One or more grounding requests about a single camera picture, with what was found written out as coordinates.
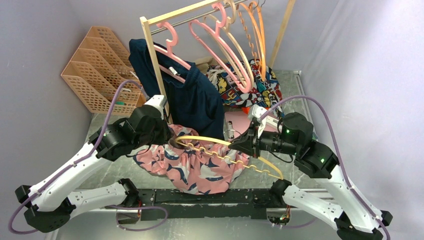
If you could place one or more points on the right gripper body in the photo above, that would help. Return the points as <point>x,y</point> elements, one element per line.
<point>265,142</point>

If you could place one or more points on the yellow hanger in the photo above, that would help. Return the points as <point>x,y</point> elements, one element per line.
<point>213,162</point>

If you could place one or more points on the pink patterned shorts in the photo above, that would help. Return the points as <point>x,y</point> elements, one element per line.
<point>161,160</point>

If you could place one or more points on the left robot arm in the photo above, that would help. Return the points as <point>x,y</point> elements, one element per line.
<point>52,202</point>

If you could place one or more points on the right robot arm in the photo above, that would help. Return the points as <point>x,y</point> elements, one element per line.
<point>352,216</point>

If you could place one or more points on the navy blue shorts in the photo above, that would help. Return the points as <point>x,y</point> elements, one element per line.
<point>194,103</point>

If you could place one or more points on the tan wavy hanger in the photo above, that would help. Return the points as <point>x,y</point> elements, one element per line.
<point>255,48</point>

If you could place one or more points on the pink hanger with navy shorts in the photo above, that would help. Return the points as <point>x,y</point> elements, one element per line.
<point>170,43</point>

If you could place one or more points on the orange hanger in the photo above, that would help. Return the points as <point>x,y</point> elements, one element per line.
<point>255,13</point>

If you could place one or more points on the white eraser box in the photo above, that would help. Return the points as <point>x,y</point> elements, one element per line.
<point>272,122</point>

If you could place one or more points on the pink clipboard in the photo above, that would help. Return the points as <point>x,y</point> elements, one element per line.
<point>235,124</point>

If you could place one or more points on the orange cloth item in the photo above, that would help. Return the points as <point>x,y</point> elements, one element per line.
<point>246,110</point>

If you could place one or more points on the colourful cartoon print cloth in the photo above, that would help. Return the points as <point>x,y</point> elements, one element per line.
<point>265,92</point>

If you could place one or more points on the wooden clothes rack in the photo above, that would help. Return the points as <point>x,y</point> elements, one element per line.
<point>147,23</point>

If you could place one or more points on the beige plastic file organizer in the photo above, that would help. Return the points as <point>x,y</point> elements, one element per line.
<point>97,68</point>

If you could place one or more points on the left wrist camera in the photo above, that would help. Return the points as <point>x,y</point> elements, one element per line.
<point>159,102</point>

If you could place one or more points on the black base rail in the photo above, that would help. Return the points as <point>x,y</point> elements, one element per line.
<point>254,203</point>

